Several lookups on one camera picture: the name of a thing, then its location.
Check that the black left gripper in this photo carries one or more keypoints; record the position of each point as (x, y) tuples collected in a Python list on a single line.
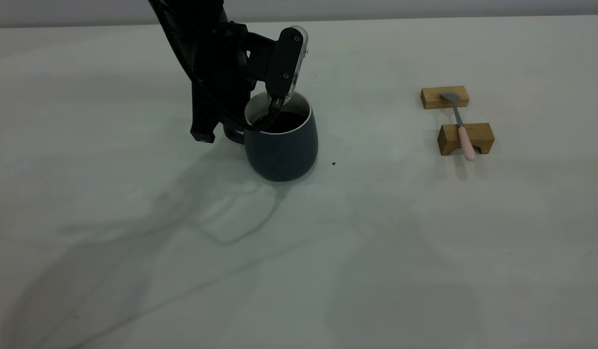
[(219, 63)]

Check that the dark grey coffee mug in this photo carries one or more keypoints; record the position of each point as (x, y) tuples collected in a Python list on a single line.
[(282, 155)]

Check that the arched wooden block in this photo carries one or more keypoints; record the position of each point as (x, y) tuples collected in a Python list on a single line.
[(480, 133)]

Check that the flat wooden block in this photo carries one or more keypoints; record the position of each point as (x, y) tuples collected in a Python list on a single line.
[(431, 98)]

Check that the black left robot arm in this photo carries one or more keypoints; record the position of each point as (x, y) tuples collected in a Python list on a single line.
[(192, 12)]

